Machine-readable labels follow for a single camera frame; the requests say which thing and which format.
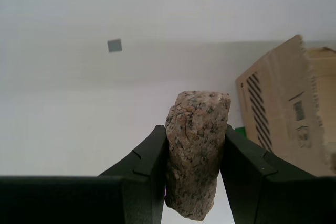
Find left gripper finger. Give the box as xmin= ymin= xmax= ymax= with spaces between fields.
xmin=0 ymin=125 xmax=169 ymax=224
xmin=220 ymin=124 xmax=336 ymax=224

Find pinkish speckled granite rock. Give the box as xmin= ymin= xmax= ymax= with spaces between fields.
xmin=164 ymin=90 xmax=232 ymax=222

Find brown cardboard box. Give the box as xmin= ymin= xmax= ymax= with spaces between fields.
xmin=235 ymin=34 xmax=336 ymax=177

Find grey tape square marker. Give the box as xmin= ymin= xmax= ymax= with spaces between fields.
xmin=107 ymin=39 xmax=123 ymax=53

